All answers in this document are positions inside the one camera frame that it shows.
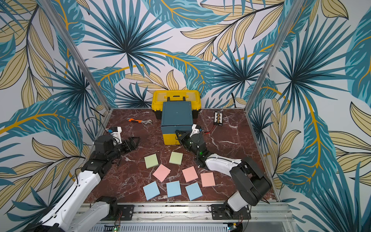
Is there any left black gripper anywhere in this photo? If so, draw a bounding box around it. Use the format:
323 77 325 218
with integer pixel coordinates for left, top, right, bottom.
107 136 141 162

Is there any teal yellow drawer cabinet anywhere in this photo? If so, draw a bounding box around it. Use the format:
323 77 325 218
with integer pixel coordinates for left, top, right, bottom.
161 101 193 145

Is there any green sticky note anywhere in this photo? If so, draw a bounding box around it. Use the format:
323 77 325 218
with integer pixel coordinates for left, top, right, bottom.
145 154 159 169
169 152 183 165

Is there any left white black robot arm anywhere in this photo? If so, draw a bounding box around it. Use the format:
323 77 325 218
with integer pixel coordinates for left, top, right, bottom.
23 134 140 232

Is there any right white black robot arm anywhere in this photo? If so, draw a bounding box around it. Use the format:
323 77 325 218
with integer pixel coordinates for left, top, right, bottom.
175 130 272 220

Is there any pink sticky note middle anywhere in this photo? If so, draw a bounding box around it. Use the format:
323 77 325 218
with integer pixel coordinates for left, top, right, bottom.
182 166 199 183

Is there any pink sticky note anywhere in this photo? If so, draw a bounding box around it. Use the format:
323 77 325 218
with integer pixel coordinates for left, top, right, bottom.
153 164 171 182
182 166 199 183
201 172 215 187

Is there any pink sticky note left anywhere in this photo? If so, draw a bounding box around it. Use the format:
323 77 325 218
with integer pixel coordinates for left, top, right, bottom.
153 164 171 182

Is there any blue sticky note left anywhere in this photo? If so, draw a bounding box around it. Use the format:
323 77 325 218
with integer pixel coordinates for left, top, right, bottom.
143 181 160 201

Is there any blue sticky note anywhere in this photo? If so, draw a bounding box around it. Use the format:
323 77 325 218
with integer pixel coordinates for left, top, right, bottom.
143 181 160 201
185 183 203 201
166 181 182 198

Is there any pink sticky note right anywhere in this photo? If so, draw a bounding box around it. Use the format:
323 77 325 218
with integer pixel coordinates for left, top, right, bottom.
201 172 215 187

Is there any blue sticky note middle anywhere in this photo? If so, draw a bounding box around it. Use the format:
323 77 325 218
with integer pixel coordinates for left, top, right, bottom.
166 181 182 198

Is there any blue sticky note right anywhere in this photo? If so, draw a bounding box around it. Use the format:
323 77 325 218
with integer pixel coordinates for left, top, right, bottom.
185 183 203 201

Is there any orange adjustable wrench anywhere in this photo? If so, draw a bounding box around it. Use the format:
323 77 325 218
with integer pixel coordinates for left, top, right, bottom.
127 118 153 125

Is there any black battery holder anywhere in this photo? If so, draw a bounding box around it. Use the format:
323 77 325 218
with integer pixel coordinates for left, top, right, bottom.
214 111 223 126

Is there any yellow black toolbox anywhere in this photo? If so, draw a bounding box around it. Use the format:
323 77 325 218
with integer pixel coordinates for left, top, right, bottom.
151 90 202 119

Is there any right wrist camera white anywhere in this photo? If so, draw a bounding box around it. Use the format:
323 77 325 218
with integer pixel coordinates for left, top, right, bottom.
190 124 201 137

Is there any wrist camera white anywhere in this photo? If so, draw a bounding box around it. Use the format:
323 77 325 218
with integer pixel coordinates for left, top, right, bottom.
108 127 122 144
190 124 201 137

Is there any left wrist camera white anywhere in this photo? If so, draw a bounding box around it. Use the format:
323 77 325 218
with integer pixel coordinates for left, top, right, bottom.
108 127 122 144

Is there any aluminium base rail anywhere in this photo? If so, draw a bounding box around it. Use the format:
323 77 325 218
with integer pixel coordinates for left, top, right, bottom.
91 201 298 232

